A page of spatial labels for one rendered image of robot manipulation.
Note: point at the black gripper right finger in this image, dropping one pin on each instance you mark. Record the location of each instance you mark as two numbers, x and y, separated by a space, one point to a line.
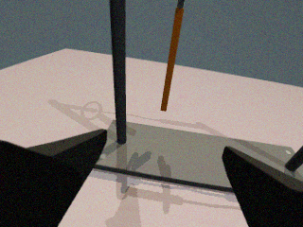
267 196

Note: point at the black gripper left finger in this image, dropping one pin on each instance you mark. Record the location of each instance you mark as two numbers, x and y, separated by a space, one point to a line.
38 184

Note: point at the grey loop with orange handle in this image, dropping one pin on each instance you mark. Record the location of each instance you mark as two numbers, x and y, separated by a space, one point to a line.
172 52

